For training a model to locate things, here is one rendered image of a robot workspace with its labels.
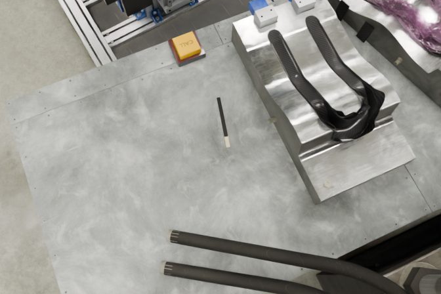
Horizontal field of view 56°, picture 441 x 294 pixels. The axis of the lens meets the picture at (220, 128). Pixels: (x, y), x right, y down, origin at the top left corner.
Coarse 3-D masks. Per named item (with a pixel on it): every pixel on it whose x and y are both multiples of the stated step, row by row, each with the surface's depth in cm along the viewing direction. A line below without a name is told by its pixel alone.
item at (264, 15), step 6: (252, 0) 111; (258, 0) 109; (264, 0) 109; (252, 6) 108; (258, 6) 108; (264, 6) 108; (270, 6) 107; (252, 12) 110; (258, 12) 106; (264, 12) 106; (270, 12) 106; (276, 12) 106; (258, 18) 106; (264, 18) 106; (270, 18) 106; (276, 18) 107; (258, 24) 108; (264, 24) 107; (270, 24) 109
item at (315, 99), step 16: (272, 32) 108; (320, 32) 109; (288, 48) 106; (320, 48) 107; (288, 64) 106; (336, 64) 106; (304, 80) 104; (352, 80) 101; (304, 96) 99; (320, 96) 99; (368, 96) 100; (384, 96) 95; (320, 112) 99; (336, 112) 94; (352, 112) 94; (368, 112) 101; (336, 128) 101; (352, 128) 101; (368, 128) 100
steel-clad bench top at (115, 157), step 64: (128, 64) 114; (192, 64) 114; (384, 64) 115; (64, 128) 108; (128, 128) 108; (192, 128) 108; (256, 128) 109; (64, 192) 102; (128, 192) 103; (192, 192) 103; (256, 192) 103; (384, 192) 103; (64, 256) 98; (128, 256) 98; (192, 256) 98
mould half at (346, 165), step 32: (320, 0) 111; (256, 32) 108; (288, 32) 108; (256, 64) 105; (320, 64) 105; (352, 64) 104; (288, 96) 101; (352, 96) 97; (288, 128) 98; (320, 128) 95; (384, 128) 103; (320, 160) 100; (352, 160) 100; (384, 160) 100; (320, 192) 97
